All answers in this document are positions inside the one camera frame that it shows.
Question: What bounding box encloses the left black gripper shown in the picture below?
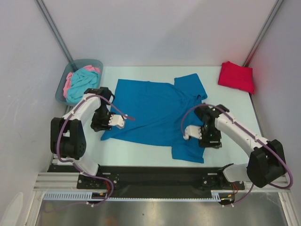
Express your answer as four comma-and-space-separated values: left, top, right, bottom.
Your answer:
90, 105, 115, 132

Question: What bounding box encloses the dark blue t shirt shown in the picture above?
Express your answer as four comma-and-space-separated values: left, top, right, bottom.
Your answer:
101, 73, 207, 163

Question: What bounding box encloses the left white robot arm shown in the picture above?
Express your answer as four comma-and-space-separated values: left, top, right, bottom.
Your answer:
50, 87, 115, 188

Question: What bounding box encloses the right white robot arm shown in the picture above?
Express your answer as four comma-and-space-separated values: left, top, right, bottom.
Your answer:
191, 104, 293, 189

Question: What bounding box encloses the light blue t shirt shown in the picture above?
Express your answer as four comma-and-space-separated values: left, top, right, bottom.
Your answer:
66, 67, 101, 104

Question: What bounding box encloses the pink t shirt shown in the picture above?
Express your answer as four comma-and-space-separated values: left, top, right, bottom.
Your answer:
63, 65, 101, 97

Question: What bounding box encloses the black front mat strip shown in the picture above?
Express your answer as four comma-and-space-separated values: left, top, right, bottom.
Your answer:
47, 164, 275, 200

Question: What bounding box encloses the teal plastic basket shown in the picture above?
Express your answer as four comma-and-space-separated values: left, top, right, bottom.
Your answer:
55, 59, 103, 106

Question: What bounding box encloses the folded red t shirt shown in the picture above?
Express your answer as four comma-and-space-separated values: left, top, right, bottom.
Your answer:
218, 61, 255, 95

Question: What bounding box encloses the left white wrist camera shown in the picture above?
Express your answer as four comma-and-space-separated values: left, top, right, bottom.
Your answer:
108, 114, 126, 129

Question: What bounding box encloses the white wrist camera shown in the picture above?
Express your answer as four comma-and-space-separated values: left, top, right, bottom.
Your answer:
183, 125, 202, 140
108, 114, 126, 129

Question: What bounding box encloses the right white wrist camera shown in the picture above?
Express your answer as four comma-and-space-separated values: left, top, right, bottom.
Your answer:
183, 125, 202, 140

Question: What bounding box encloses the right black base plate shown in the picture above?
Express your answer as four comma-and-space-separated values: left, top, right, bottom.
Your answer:
201, 173, 245, 191

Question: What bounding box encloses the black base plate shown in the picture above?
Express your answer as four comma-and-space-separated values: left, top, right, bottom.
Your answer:
76, 173, 120, 190
201, 173, 245, 191

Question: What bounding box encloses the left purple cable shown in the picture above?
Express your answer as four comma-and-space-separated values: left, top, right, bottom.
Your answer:
56, 94, 136, 208

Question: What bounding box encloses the right slotted cable duct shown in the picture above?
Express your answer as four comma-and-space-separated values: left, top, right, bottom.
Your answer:
211, 190, 235, 202

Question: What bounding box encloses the slotted cable duct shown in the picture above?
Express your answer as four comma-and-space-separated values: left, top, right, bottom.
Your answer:
44, 191, 107, 201
211, 190, 235, 202

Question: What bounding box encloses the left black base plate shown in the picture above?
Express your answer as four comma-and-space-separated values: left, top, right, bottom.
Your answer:
76, 173, 120, 190

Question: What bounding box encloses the aluminium front rail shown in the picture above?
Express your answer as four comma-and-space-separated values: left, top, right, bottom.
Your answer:
32, 171, 291, 193

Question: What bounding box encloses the left slotted cable duct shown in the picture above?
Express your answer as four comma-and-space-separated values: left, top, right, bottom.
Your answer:
44, 191, 107, 201

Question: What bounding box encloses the left aluminium corner post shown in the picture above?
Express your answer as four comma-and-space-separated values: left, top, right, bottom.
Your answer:
34, 0, 73, 62

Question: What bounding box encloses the aluminium corner post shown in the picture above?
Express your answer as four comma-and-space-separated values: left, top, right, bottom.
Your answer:
242, 0, 285, 67
34, 0, 73, 62

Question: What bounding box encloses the right aluminium corner post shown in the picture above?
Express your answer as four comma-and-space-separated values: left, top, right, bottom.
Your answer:
242, 0, 285, 67

